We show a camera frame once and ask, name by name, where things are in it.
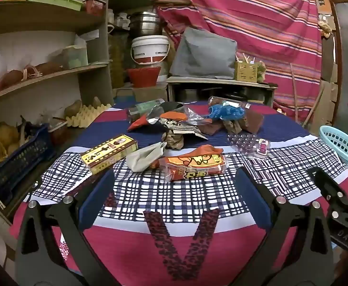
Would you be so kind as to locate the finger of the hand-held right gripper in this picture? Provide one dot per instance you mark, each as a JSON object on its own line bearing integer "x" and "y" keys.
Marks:
{"x": 326, "y": 184}

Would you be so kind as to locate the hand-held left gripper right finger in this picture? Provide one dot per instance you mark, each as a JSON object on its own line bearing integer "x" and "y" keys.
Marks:
{"x": 253, "y": 198}

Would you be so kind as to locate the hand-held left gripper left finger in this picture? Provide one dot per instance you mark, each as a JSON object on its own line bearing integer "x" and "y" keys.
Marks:
{"x": 101, "y": 196}

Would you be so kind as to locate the light blue plastic basket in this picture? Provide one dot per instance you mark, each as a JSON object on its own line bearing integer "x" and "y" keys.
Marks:
{"x": 339, "y": 143}

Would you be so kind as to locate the clear plastic blister tray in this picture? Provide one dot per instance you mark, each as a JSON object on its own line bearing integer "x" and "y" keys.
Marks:
{"x": 245, "y": 141}

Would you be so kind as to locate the grey-green wrapper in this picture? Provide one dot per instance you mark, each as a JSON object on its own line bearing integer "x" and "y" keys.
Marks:
{"x": 144, "y": 158}

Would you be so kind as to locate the orange snack packet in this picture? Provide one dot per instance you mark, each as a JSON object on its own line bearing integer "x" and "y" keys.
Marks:
{"x": 192, "y": 163}

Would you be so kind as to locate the brown paper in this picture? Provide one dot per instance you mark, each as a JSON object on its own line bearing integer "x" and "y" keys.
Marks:
{"x": 174, "y": 140}
{"x": 235, "y": 126}

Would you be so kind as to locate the brown block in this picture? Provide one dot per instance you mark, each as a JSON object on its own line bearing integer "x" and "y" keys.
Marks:
{"x": 256, "y": 120}

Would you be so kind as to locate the orange foil wrapper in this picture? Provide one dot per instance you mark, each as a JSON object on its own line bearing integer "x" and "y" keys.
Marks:
{"x": 136, "y": 123}

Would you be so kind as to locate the dark brown wrapper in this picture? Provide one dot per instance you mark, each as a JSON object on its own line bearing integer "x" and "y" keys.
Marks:
{"x": 209, "y": 127}

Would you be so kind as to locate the blue plastic bag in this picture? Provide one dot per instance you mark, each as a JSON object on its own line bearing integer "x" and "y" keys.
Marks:
{"x": 226, "y": 112}

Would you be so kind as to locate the clear plastic bag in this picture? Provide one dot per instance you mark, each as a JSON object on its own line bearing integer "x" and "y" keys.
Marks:
{"x": 196, "y": 113}

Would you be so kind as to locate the cream orange snack wrapper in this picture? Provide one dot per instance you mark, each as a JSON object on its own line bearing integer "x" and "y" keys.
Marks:
{"x": 177, "y": 123}

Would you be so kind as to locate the black plastic bag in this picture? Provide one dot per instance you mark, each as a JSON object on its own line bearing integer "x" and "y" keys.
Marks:
{"x": 174, "y": 106}

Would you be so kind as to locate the yellow printed box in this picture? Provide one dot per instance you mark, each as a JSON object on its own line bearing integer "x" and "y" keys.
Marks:
{"x": 108, "y": 153}

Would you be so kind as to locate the wooden stick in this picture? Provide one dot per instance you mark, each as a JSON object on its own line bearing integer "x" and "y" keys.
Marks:
{"x": 312, "y": 107}

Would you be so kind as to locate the small red basket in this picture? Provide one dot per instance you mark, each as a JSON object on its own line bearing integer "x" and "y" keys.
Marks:
{"x": 57, "y": 134}

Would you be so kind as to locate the yellow egg carton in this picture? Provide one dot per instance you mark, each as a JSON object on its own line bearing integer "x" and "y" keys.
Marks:
{"x": 87, "y": 117}

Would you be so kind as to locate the dark blue crate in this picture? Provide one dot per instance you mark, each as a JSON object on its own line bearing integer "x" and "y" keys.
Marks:
{"x": 19, "y": 166}

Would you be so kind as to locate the green jar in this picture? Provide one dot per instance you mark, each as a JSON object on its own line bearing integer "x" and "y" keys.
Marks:
{"x": 144, "y": 108}

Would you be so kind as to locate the clear jar white label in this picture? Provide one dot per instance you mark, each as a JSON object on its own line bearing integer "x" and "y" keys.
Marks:
{"x": 230, "y": 102}

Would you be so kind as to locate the pile of potatoes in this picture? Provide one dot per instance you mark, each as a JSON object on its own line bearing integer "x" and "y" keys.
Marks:
{"x": 2, "y": 138}

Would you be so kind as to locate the low cabinet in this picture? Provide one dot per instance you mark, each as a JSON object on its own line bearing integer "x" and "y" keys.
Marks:
{"x": 221, "y": 82}

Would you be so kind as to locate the yellow utensil holder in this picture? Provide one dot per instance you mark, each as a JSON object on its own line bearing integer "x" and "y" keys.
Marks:
{"x": 246, "y": 72}

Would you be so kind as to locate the red plastic basin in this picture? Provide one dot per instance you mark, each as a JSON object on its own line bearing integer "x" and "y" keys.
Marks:
{"x": 144, "y": 77}

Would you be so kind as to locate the green vegetable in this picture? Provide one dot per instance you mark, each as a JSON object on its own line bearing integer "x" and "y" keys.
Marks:
{"x": 261, "y": 71}

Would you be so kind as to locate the large oil bottle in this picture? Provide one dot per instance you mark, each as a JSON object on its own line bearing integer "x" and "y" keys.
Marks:
{"x": 118, "y": 59}

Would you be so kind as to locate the sweet potato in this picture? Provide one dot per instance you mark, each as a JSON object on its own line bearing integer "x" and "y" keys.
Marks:
{"x": 11, "y": 78}
{"x": 49, "y": 68}

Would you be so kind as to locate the bundle of chopsticks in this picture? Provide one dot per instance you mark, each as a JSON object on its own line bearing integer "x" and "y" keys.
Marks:
{"x": 245, "y": 58}

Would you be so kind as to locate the clear plastic container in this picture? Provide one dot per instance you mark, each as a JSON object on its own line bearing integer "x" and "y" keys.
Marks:
{"x": 76, "y": 56}

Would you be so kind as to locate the grey pillow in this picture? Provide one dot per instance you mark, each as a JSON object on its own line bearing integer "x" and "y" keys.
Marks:
{"x": 203, "y": 53}

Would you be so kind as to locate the white bucket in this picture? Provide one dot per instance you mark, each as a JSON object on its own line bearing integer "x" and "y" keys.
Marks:
{"x": 150, "y": 49}

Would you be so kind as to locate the red striped curtain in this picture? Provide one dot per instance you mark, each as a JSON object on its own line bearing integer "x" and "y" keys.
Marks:
{"x": 251, "y": 20}

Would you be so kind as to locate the steel pot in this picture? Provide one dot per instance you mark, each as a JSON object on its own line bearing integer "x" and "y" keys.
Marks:
{"x": 145, "y": 23}

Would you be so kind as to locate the wooden shelf unit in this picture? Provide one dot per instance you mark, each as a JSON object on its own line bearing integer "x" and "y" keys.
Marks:
{"x": 43, "y": 20}

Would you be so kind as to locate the red crate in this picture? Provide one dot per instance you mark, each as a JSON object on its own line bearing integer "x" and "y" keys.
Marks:
{"x": 95, "y": 4}

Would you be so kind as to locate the green plastic tray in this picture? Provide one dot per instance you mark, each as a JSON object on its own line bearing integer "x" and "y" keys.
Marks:
{"x": 54, "y": 0}

